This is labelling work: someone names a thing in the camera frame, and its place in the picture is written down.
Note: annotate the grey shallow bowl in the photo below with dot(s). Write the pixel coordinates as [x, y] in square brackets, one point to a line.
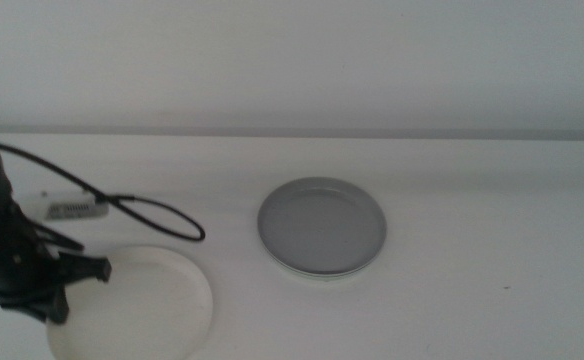
[322, 225]

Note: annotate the pale green shallow bowl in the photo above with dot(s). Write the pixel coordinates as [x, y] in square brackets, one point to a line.
[328, 278]

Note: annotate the white shallow bowl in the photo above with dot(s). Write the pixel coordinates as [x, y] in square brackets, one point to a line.
[147, 310]

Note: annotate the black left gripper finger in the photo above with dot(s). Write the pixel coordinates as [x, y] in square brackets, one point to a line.
[24, 307]
[58, 305]

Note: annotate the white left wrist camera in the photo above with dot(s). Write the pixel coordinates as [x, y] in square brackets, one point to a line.
[72, 207]

